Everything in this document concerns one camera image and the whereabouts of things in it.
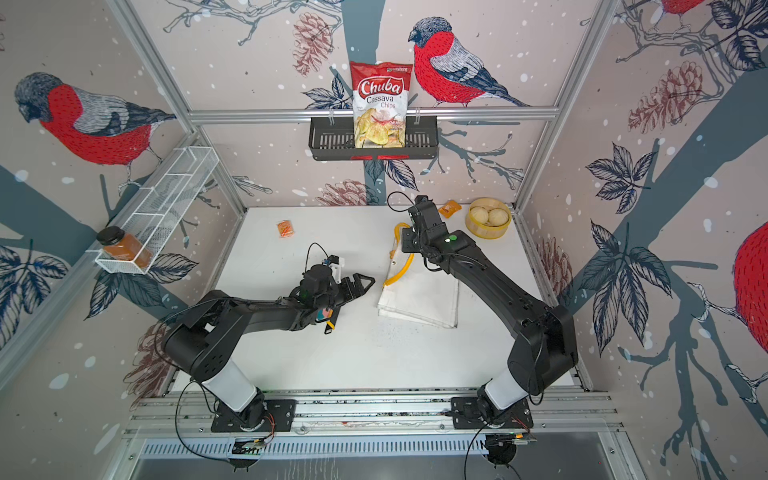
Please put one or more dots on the orange snack packet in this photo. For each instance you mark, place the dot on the orange snack packet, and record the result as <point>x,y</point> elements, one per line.
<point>285,229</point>

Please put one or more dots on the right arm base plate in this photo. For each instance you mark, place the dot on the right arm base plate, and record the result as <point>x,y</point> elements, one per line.
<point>472,413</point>

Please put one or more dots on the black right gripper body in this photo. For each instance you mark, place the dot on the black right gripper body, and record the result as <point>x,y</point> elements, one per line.
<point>412,244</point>

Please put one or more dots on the clear acrylic shelf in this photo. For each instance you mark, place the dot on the clear acrylic shelf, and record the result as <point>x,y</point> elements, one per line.
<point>161,206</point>

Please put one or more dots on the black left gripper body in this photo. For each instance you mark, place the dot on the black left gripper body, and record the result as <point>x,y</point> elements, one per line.
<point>332,299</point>

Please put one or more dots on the orange spice jar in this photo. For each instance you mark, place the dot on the orange spice jar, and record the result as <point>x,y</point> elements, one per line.
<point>123,246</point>

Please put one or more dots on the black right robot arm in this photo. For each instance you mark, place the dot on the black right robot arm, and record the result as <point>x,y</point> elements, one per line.
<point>545,344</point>

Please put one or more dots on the black wire basket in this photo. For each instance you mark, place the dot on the black wire basket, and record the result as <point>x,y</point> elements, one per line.
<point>333,140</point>

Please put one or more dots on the yellow bowl with buns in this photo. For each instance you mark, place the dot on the yellow bowl with buns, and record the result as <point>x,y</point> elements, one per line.
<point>488,218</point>

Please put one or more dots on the orange wrapped candy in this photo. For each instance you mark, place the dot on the orange wrapped candy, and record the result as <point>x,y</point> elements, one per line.
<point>450,208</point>

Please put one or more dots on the white pouch with yellow handles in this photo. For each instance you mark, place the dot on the white pouch with yellow handles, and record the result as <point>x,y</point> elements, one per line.
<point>411,292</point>

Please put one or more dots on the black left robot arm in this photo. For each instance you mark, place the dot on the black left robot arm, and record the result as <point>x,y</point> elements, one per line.
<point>202,343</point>

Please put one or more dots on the red Chuba chips bag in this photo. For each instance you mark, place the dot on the red Chuba chips bag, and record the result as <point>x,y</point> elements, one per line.
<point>379,103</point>

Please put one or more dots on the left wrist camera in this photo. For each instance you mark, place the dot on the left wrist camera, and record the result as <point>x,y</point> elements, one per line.
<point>335,264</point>

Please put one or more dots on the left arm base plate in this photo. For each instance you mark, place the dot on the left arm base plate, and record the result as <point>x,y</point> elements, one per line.
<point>271,415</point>

